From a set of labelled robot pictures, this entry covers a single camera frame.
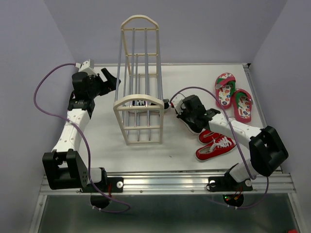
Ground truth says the red sneaker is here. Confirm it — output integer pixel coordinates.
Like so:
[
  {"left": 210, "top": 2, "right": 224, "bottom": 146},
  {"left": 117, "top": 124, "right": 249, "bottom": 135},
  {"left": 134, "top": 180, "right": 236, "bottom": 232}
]
[
  {"left": 195, "top": 136, "right": 236, "bottom": 161},
  {"left": 198, "top": 130, "right": 221, "bottom": 144}
]

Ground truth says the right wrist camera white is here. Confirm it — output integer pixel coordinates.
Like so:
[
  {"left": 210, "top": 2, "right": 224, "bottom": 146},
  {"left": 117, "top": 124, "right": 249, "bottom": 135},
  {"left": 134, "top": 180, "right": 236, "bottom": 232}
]
[{"left": 171, "top": 96, "right": 185, "bottom": 115}]

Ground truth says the aluminium mounting rail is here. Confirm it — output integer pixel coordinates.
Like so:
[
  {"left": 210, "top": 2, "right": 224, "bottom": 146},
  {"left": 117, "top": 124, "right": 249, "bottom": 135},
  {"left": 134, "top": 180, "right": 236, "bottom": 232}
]
[{"left": 39, "top": 172, "right": 296, "bottom": 196}]

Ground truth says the red sneaker near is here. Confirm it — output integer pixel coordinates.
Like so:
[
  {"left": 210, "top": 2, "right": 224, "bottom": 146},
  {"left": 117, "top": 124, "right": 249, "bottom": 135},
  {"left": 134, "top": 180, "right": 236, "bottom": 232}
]
[{"left": 195, "top": 136, "right": 236, "bottom": 161}]

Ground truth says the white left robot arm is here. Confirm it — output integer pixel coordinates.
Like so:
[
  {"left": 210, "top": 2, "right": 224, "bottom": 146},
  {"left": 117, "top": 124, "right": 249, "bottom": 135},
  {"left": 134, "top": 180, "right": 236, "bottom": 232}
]
[{"left": 42, "top": 68, "right": 119, "bottom": 190}]

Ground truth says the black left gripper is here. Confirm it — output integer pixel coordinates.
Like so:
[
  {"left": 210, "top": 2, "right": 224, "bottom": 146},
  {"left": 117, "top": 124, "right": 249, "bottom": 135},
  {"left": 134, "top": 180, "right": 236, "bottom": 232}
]
[{"left": 88, "top": 68, "right": 121, "bottom": 98}]

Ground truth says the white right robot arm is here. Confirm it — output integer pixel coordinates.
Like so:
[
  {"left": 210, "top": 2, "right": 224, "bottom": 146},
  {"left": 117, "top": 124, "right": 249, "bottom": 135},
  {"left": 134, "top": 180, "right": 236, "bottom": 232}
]
[{"left": 171, "top": 94, "right": 289, "bottom": 192}]

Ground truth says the red sneaker far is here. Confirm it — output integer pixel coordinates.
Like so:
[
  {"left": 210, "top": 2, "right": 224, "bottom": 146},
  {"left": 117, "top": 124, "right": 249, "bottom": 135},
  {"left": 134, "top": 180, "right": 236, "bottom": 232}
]
[{"left": 198, "top": 130, "right": 221, "bottom": 144}]

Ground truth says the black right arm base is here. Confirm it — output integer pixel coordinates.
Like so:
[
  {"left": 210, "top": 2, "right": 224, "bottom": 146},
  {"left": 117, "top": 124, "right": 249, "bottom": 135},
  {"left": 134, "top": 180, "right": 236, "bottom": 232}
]
[{"left": 206, "top": 176, "right": 253, "bottom": 208}]

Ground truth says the pink green flip-flop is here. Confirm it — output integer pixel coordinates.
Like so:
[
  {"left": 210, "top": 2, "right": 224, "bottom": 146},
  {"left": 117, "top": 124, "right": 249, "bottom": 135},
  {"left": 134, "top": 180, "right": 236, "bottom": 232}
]
[
  {"left": 215, "top": 72, "right": 236, "bottom": 109},
  {"left": 232, "top": 89, "right": 253, "bottom": 123}
]

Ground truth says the cream and chrome shoe shelf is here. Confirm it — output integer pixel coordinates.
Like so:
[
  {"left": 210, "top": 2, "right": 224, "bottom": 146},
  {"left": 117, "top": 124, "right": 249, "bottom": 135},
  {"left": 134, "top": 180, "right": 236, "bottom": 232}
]
[{"left": 113, "top": 15, "right": 164, "bottom": 145}]

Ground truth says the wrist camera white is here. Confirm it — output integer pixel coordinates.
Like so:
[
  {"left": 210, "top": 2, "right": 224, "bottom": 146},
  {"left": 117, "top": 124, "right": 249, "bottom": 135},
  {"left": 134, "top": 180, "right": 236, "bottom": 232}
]
[
  {"left": 75, "top": 59, "right": 97, "bottom": 75},
  {"left": 171, "top": 96, "right": 185, "bottom": 115}
]

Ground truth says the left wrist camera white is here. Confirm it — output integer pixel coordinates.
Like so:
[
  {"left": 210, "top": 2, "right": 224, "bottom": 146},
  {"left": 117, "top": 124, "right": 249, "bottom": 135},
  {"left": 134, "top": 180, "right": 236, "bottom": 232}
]
[{"left": 75, "top": 59, "right": 97, "bottom": 75}]

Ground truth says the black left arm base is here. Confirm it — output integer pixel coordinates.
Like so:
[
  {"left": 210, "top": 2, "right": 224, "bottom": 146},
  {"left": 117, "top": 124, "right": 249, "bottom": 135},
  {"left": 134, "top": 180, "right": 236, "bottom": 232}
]
[{"left": 90, "top": 177, "right": 124, "bottom": 209}]

